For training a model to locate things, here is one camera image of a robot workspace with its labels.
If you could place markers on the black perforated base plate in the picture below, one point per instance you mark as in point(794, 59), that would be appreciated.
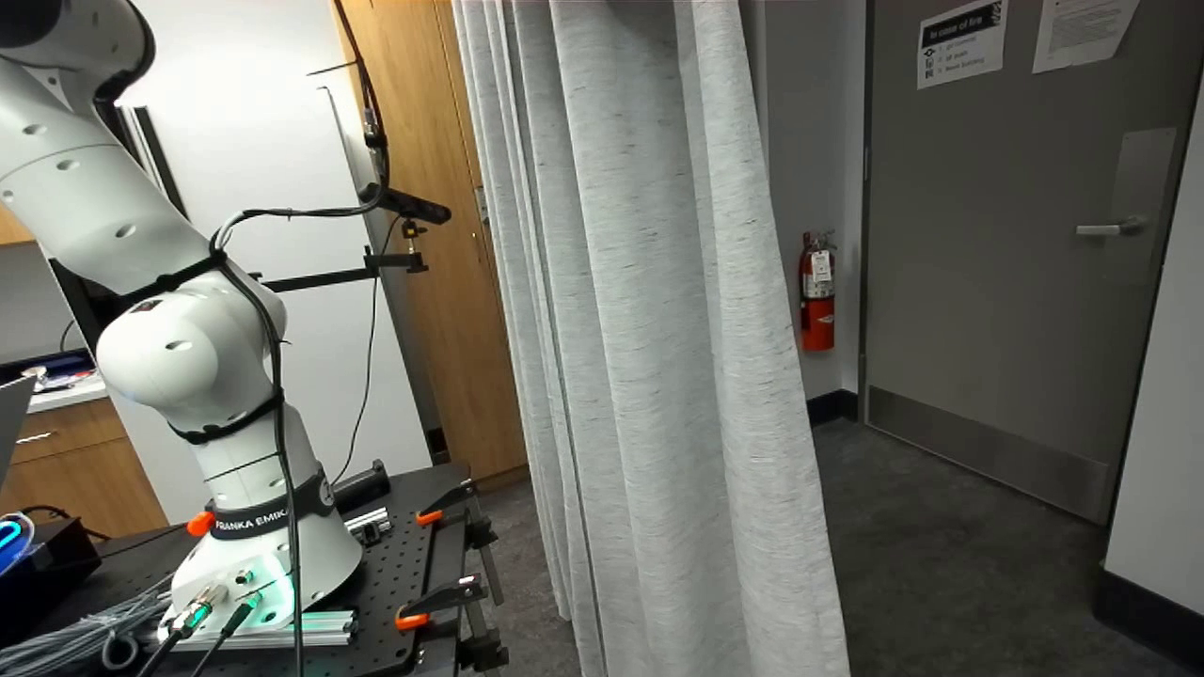
point(380, 565)

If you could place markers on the white sign with black header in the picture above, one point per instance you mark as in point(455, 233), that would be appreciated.
point(960, 39)

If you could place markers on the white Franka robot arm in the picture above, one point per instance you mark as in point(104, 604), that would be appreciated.
point(164, 351)

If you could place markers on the grey metal door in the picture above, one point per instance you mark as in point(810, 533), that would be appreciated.
point(1002, 312)

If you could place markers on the white paper notice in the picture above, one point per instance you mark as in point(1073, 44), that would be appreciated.
point(1083, 30)

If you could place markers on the light grey woven curtain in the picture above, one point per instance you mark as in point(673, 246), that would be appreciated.
point(662, 377)

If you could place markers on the red fire extinguisher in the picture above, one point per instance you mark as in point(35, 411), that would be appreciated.
point(819, 295)

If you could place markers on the black camera on stand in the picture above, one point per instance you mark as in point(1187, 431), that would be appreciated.
point(410, 206)

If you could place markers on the brown wooden door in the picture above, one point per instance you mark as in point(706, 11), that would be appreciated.
point(436, 312)

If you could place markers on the dark monitor screen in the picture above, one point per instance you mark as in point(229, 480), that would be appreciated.
point(31, 312)

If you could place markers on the black horizontal stand rod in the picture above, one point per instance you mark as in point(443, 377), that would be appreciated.
point(350, 270)

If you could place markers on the black box with blue light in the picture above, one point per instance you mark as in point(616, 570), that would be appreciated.
point(40, 559)

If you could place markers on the brown wooden cabinet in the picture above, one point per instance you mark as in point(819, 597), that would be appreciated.
point(78, 471)

